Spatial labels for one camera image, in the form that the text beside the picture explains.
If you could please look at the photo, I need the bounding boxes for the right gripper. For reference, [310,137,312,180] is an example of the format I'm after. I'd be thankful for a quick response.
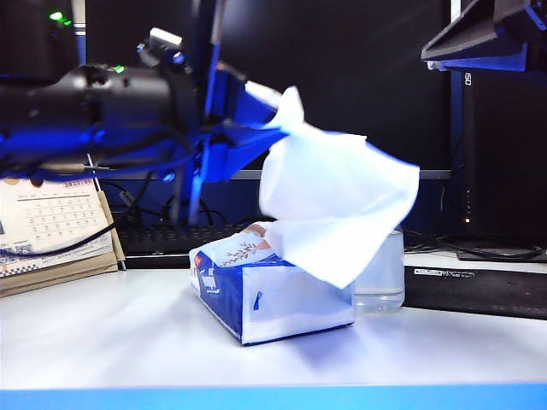
[421,0,547,74]

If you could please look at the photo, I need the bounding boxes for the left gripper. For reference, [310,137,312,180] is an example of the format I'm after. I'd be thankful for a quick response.
[168,0,292,224]

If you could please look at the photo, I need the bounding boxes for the white tissue sheet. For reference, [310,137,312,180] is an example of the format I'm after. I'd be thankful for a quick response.
[258,85,421,290]

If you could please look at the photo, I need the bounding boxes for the clear plastic cup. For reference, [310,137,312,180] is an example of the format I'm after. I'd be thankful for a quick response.
[353,229,406,313]

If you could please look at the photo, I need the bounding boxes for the blue Tempo tissue pack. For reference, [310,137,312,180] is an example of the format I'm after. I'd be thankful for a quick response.
[189,221,356,346]

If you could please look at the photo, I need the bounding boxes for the black computer tower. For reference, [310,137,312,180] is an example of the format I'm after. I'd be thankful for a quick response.
[450,67,547,262]

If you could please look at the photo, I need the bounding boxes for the black computer monitor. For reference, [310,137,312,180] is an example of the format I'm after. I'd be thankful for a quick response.
[84,0,453,181]

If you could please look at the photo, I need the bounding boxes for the black keyboard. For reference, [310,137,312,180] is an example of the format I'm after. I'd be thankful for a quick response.
[115,222,277,269]

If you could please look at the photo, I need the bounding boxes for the paper desk calendar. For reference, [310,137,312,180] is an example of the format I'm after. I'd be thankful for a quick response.
[0,175,127,299]

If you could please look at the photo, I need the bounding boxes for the black mouse pad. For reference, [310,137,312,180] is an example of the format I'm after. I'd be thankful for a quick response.
[403,264,547,320]

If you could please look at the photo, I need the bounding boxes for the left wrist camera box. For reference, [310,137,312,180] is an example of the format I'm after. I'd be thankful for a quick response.
[136,26,193,69]

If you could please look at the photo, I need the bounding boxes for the black cable behind keyboard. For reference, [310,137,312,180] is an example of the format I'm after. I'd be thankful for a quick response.
[100,173,243,227]

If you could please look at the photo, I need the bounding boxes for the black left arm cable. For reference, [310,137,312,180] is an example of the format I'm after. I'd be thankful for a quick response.
[0,225,117,258]

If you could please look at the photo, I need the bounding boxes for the thin black desk cable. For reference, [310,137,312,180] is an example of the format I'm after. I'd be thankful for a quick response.
[403,229,544,261]

